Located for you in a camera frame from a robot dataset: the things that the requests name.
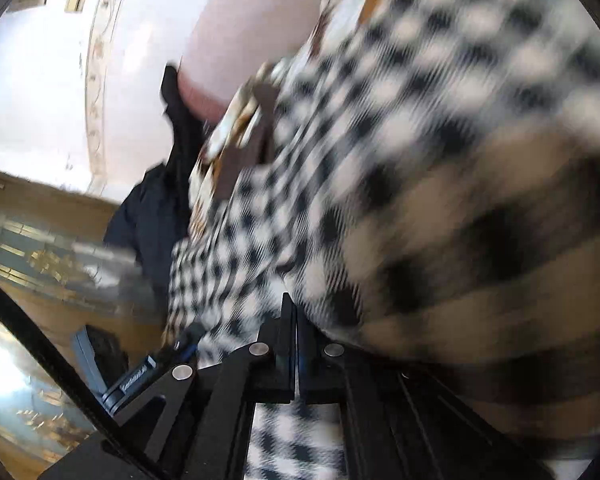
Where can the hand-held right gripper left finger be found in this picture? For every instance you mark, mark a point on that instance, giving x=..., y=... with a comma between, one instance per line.
x=275, y=360

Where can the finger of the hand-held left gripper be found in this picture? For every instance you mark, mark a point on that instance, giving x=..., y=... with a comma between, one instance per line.
x=190, y=342

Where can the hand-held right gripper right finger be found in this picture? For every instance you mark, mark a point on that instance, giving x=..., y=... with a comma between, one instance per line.
x=320, y=375

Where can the black and white checked coat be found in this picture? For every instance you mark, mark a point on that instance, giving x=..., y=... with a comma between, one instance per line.
x=430, y=160

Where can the dark navy jacket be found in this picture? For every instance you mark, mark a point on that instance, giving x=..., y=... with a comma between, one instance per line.
x=145, y=230

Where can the glass panel wooden door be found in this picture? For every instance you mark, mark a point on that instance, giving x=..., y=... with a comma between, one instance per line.
x=45, y=260

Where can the black garment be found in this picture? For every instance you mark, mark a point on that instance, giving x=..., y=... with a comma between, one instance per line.
x=182, y=130

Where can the leaf print blanket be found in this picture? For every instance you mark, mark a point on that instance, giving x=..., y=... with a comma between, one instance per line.
x=240, y=115

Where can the pink sofa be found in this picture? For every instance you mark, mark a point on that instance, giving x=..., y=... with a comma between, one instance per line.
x=240, y=25

